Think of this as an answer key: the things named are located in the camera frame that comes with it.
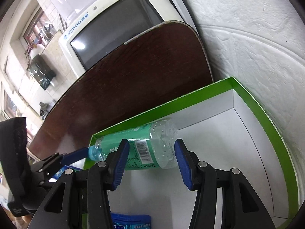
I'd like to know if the blue gum container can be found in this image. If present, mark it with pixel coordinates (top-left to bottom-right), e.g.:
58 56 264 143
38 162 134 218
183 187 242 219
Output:
111 213 152 229

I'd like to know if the clear water bottle green label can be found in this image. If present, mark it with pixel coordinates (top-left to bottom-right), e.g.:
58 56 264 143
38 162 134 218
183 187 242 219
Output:
88 118 178 170

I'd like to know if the metal faucet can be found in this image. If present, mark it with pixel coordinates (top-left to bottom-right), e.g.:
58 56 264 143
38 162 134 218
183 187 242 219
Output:
39 102 50 120

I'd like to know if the green cardboard box tray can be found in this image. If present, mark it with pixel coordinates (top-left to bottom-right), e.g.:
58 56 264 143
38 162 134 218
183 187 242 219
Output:
91 77 299 228

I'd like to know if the white potted plant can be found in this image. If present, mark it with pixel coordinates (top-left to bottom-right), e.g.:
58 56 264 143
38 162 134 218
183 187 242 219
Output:
24 38 45 60

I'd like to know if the dark brown wooden board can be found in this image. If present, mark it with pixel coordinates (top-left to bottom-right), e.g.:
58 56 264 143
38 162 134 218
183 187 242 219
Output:
30 21 213 159

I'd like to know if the white Yimao water purifier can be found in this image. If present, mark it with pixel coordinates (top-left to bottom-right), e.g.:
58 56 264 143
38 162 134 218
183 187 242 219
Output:
59 0 196 77

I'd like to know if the black wall dispenser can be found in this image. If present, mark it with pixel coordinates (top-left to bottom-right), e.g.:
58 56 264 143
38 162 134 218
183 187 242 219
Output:
27 54 56 90

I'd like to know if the window with frame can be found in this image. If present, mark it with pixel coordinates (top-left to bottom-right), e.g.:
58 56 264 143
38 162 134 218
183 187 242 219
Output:
23 7 56 46

